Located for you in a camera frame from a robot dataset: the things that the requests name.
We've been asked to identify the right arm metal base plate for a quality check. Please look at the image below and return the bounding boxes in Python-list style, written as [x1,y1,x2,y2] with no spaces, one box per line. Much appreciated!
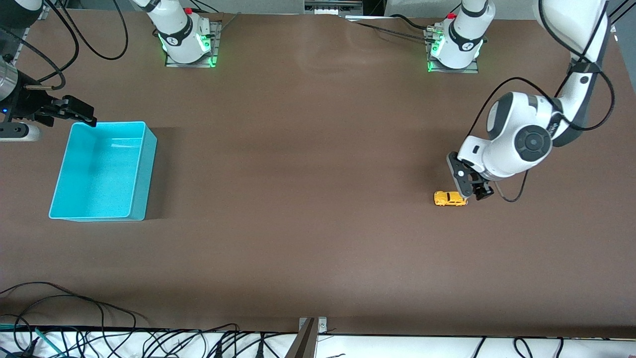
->
[165,20,222,68]

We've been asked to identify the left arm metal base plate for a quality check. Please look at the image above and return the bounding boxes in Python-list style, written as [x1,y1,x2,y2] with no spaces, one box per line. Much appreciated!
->
[426,27,480,74]

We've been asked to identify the long black looping floor cable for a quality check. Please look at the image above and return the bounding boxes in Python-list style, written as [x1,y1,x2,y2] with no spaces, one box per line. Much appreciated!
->
[0,282,150,358]

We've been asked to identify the black cable to right base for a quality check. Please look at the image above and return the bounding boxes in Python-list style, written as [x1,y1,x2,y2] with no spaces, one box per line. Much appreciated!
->
[189,0,242,39]

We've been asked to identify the turquoise plastic bin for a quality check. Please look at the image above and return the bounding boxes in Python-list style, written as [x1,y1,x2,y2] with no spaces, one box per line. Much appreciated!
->
[48,121,158,221]

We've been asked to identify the black looping right arm cable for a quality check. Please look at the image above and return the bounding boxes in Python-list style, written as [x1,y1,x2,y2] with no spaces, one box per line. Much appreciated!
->
[44,0,130,61]

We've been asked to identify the black cable to left base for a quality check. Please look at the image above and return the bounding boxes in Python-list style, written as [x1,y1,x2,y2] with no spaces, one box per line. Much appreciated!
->
[345,13,439,43]

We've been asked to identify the silver mounting plate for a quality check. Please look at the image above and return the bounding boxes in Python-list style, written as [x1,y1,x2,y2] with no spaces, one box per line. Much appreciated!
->
[298,317,328,335]

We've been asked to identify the black cable by frame profile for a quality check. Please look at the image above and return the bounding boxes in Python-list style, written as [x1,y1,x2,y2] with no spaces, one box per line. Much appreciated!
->
[609,0,636,24]

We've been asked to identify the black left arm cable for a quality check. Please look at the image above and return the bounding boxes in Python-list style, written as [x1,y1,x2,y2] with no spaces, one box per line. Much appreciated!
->
[467,0,617,203]

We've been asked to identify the black tangled floor cable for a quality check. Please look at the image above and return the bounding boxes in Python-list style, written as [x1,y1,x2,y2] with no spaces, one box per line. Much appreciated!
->
[144,323,241,358]

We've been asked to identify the grey metal camera pole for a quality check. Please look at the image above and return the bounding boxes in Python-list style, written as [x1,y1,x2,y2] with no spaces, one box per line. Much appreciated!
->
[284,318,318,358]

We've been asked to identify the yellow toy beetle car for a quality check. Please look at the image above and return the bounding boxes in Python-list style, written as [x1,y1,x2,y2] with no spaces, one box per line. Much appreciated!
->
[433,191,469,207]

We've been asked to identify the grey power strip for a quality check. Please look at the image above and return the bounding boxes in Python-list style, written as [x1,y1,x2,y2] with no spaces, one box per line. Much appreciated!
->
[304,0,364,15]

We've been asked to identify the black cable to base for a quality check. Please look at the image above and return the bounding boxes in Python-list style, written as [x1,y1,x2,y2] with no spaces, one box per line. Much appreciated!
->
[345,13,439,43]
[189,0,242,39]

